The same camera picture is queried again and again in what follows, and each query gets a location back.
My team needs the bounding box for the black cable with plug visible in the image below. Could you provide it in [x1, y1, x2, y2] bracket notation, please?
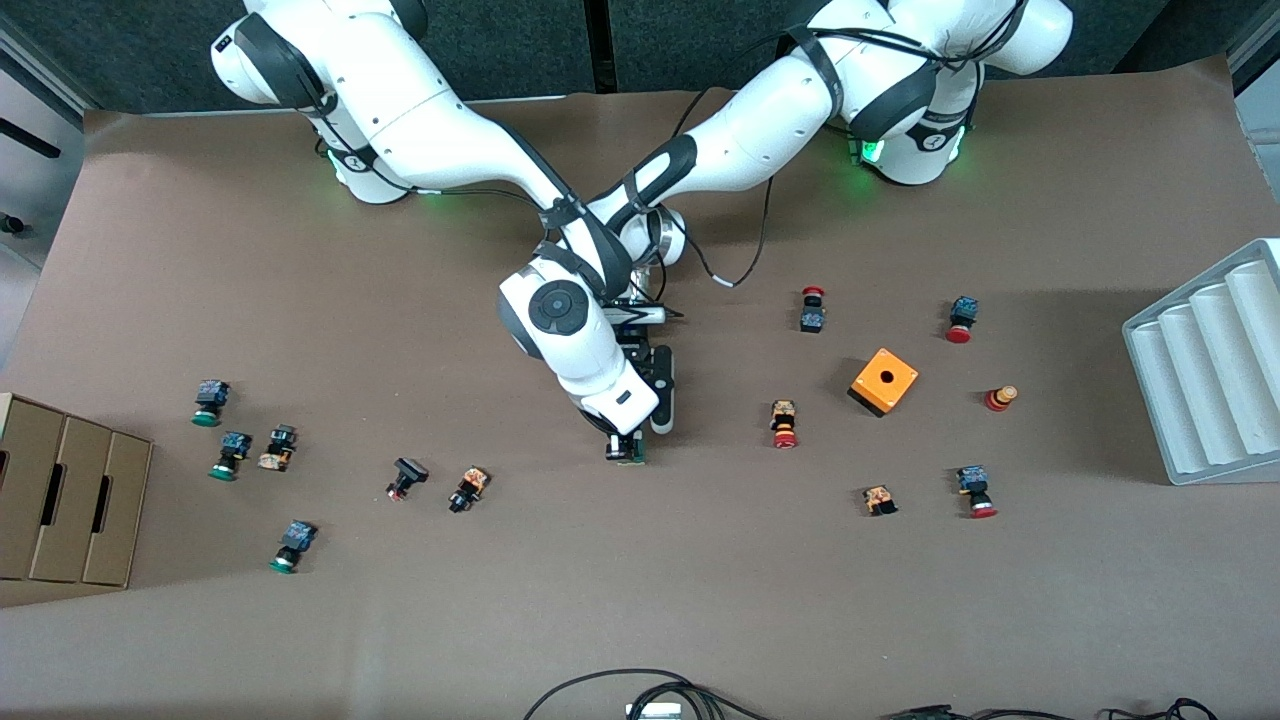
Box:
[883, 704, 1101, 720]

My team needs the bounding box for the brown cardboard divider box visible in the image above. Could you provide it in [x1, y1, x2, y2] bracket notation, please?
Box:
[0, 392, 154, 588]

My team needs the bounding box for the orange button enclosure box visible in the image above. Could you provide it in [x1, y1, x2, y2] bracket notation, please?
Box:
[848, 347, 919, 418]

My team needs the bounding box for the grey metal frame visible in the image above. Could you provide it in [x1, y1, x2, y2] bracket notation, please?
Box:
[1225, 18, 1280, 131]

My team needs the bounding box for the black tangled cable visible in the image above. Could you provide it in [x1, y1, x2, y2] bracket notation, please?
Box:
[1100, 697, 1221, 720]

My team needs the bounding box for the black selector with orange block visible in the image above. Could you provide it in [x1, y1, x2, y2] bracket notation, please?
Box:
[448, 466, 491, 514]

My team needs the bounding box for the green pushbutton with blue block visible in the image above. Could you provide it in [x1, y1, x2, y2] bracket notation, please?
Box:
[191, 379, 231, 428]
[208, 431, 253, 482]
[269, 520, 318, 575]

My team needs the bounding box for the black square button red base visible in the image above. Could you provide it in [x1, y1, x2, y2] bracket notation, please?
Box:
[385, 457, 430, 502]

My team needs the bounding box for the black looped table cable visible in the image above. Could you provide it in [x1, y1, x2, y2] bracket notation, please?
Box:
[523, 668, 773, 720]

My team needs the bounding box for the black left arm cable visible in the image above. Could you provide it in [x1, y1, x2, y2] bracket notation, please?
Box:
[680, 170, 781, 291]

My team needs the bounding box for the grey ridged plastic tray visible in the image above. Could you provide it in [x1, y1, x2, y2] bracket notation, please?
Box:
[1121, 238, 1280, 487]

